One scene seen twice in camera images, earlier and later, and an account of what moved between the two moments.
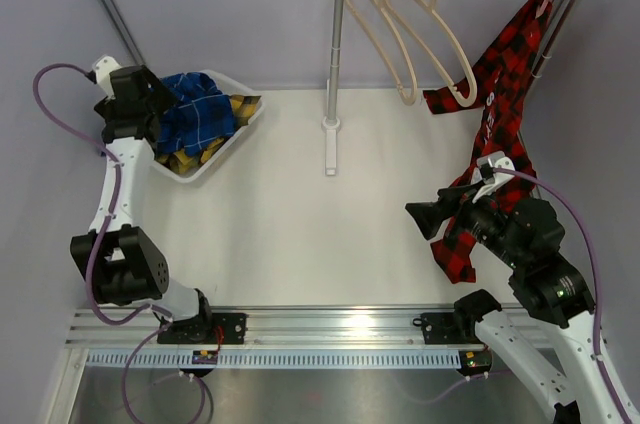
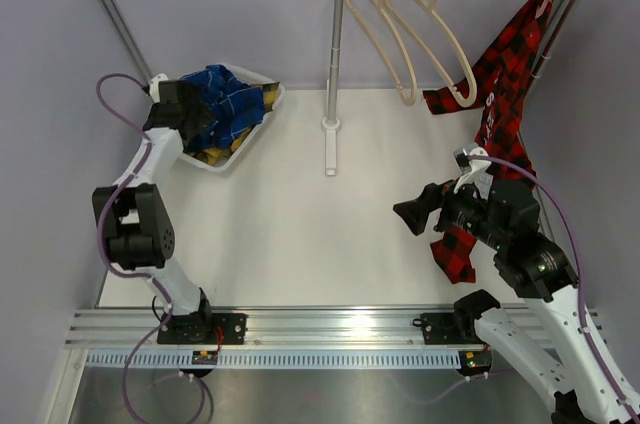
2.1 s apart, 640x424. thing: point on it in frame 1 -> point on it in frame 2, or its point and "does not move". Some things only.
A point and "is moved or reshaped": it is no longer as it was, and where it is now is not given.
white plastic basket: x=231 y=88 -> x=198 y=160
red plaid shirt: x=499 y=76 does not move
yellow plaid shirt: x=179 y=163 -> x=214 y=156
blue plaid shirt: x=202 y=115 is moved or reshaped
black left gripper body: x=104 y=108 -> x=199 y=114
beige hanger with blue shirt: x=431 y=4 does not move
